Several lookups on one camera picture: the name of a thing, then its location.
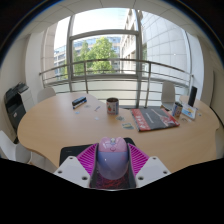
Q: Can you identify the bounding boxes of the red and grey magazine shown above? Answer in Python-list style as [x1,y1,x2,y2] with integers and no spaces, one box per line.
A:
[129,106,181,132]

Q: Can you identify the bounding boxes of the black upright speaker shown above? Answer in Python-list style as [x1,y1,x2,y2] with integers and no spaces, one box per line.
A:
[187,85,198,108]

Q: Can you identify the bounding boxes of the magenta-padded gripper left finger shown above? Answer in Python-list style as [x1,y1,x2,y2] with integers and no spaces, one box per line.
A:
[53,143,100,190]

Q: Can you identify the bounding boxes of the white chair wooden legs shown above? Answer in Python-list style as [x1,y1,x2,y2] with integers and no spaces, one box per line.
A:
[0,129,33,164]

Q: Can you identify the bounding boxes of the black stapler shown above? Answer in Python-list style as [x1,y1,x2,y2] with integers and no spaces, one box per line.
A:
[71,96,88,110]

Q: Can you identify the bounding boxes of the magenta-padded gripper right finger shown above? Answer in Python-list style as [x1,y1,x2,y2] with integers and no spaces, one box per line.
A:
[126,143,172,190]

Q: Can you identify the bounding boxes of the light blue booklet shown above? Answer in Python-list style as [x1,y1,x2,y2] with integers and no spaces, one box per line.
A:
[181,103,198,120]

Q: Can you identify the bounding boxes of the metal balcony railing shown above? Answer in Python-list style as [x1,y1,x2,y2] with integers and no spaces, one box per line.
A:
[38,58,195,108]

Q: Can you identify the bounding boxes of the pink and lilac computer mouse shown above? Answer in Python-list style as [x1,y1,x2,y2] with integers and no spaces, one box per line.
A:
[95,135,131,181]

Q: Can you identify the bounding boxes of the black office printer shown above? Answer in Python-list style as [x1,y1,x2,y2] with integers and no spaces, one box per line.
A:
[3,82,34,134]

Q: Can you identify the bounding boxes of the black mouse pad red swirl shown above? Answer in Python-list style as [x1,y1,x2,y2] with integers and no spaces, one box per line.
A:
[59,137,136,190]

